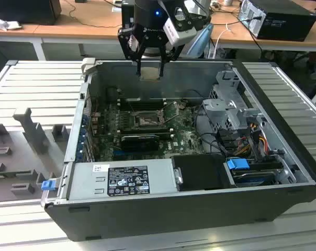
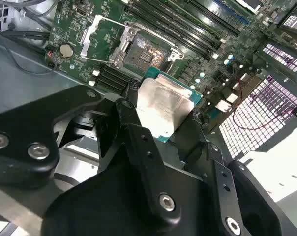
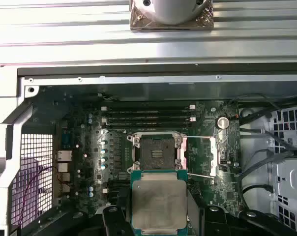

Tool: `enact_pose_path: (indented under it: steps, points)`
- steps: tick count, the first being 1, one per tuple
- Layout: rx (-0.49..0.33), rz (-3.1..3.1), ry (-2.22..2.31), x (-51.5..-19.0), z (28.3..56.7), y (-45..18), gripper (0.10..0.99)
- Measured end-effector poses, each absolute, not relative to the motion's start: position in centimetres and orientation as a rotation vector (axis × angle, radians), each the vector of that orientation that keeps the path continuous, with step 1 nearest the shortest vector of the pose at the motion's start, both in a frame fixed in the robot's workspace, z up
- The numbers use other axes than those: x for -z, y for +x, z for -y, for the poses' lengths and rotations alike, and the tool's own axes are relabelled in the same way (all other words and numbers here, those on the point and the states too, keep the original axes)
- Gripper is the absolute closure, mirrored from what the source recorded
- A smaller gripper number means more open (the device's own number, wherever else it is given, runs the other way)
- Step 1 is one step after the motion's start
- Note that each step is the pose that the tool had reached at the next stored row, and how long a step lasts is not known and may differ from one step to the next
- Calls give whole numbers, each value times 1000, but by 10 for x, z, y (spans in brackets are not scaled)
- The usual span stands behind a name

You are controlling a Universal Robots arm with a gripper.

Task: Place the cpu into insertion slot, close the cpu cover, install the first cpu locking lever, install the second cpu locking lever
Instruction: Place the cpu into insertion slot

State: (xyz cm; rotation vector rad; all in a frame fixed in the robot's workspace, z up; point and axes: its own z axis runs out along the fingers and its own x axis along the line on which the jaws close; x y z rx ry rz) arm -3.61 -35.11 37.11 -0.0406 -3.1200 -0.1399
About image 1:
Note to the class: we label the black open PC case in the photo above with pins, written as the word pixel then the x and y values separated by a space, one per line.
pixel 173 217

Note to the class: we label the small black tower box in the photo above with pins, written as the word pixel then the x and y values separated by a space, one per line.
pixel 126 13

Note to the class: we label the large black box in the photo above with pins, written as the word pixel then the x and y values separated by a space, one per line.
pixel 24 10

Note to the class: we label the black desktop PC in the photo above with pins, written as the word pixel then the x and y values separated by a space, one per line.
pixel 286 23

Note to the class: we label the grey power supply unit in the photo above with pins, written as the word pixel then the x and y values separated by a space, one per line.
pixel 82 180

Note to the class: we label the black plastic shroud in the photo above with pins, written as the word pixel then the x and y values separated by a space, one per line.
pixel 200 170

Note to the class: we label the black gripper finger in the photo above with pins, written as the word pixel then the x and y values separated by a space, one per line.
pixel 128 41
pixel 173 53

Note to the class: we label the grey parts rack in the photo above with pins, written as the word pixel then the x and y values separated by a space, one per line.
pixel 22 157

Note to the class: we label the wooden desk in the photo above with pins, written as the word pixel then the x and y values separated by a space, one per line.
pixel 236 34
pixel 69 26

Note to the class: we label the hard disk in blue carrier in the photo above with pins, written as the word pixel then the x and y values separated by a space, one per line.
pixel 237 165

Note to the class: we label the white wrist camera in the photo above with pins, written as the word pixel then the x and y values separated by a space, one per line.
pixel 184 31

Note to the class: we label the pale blue teach pendant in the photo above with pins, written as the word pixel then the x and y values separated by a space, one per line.
pixel 202 39

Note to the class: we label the silver square CPU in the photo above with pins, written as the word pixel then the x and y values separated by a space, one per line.
pixel 149 73

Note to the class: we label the blue plastic latch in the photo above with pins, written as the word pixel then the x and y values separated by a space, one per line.
pixel 48 185

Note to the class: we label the white crumpled paper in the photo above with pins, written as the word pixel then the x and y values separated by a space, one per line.
pixel 6 24

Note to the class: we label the metal CPU socket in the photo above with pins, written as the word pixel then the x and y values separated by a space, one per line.
pixel 145 120

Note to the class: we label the black graphics card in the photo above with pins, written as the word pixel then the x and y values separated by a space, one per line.
pixel 139 143

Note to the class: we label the green motherboard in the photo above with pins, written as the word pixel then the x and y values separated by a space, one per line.
pixel 179 141

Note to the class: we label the grey metal drive cage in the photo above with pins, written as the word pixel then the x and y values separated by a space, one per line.
pixel 218 104

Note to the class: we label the white cup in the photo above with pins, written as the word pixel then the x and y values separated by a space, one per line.
pixel 228 2

